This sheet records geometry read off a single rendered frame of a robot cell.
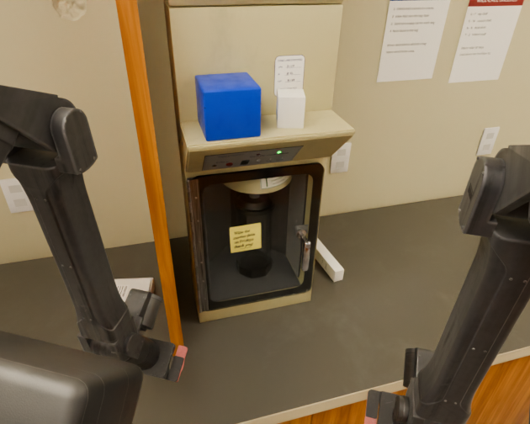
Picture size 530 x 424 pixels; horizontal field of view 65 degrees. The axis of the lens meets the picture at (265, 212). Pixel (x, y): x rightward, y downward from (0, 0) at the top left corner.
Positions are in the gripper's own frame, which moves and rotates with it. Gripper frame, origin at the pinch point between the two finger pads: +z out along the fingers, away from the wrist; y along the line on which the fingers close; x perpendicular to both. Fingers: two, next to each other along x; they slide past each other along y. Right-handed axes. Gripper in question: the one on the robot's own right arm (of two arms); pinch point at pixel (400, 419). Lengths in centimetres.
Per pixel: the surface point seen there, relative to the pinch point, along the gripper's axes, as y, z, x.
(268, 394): 26.9, 11.9, 0.8
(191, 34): 47, -43, -50
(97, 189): 93, 14, -45
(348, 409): 8.0, 26.5, -1.0
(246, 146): 35, -31, -36
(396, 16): 11, -4, -109
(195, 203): 48, -14, -32
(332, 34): 24, -35, -62
